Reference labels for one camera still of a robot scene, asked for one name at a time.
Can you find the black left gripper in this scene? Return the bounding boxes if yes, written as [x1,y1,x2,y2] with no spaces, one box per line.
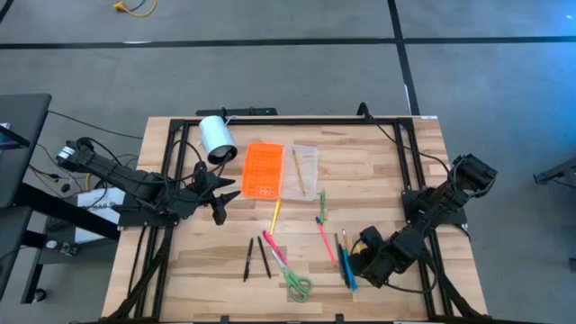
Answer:
[188,160,242,227]

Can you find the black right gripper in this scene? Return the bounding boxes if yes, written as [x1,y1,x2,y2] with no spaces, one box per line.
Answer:
[348,224,409,290]

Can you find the black pen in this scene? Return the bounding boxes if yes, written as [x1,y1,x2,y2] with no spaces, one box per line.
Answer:
[337,256,351,289]
[243,237,255,283]
[256,235,273,280]

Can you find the pink pen with blue tip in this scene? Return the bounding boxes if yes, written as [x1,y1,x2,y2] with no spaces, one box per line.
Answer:
[314,216,338,266]

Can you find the short yellow pen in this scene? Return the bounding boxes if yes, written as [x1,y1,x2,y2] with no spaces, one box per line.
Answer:
[269,197,283,237]

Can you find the green handled scissors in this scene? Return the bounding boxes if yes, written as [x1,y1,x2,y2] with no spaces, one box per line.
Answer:
[270,248,314,303]

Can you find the pink highlighter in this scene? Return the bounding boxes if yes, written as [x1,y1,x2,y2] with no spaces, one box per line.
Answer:
[263,229,288,266]

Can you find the tan wooden pencil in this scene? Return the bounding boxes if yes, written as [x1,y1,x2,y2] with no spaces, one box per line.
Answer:
[292,148,307,197]

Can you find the orange plastic box lid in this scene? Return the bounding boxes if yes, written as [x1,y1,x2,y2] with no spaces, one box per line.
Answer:
[241,141,286,201]

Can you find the clear plastic supply box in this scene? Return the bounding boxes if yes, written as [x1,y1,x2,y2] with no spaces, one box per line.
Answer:
[282,143,320,203]

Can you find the white printed box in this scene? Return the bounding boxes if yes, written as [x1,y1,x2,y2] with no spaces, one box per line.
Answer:
[74,186,127,244]

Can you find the black power strip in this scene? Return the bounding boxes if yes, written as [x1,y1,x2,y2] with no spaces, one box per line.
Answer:
[195,106,279,117]

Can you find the dark grey desk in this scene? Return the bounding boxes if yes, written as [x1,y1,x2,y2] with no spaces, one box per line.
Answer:
[0,93,53,301]

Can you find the blue screen device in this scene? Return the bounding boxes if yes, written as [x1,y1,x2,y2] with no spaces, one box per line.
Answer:
[0,121,31,149]

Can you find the black metal stand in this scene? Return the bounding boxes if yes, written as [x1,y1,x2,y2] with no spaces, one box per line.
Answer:
[533,157,576,197]

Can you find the black aluminium table frame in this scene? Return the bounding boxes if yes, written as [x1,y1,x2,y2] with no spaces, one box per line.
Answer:
[101,115,491,324]

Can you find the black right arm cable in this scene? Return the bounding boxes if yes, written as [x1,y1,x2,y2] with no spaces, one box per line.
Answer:
[357,102,454,176]

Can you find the black floor cable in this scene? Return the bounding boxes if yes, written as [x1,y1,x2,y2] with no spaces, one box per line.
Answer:
[47,110,145,140]

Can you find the yellow floor cable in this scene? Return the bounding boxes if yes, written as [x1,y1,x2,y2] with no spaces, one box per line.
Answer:
[112,0,158,18]

